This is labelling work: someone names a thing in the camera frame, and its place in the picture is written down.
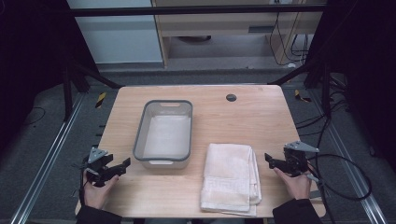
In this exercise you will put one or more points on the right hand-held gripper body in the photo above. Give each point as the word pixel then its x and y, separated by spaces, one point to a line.
pixel 295 161

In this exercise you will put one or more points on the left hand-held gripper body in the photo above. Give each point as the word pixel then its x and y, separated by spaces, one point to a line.
pixel 95 169

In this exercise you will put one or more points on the white towel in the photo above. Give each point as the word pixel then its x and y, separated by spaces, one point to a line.
pixel 229 177

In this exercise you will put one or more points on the white basin with grey rim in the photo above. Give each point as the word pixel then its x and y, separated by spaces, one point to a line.
pixel 166 137

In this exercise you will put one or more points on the person's right hand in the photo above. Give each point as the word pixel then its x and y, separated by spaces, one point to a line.
pixel 297 186

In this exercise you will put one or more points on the person's left hand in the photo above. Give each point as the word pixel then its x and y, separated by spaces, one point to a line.
pixel 96 196

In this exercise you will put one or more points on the yellow black striped tape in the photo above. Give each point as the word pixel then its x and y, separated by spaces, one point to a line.
pixel 301 96
pixel 100 99

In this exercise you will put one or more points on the black metal stand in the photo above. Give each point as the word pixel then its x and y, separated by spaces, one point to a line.
pixel 67 90
pixel 325 90

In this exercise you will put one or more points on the white cabinet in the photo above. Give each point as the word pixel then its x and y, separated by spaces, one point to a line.
pixel 118 37

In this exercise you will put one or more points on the light wooden desk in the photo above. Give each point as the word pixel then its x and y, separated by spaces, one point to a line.
pixel 218 26

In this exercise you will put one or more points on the silver metal floor rail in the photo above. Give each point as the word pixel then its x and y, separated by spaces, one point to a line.
pixel 351 174
pixel 46 161

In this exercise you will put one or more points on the black horizontal frame bar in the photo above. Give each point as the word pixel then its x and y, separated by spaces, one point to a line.
pixel 186 11

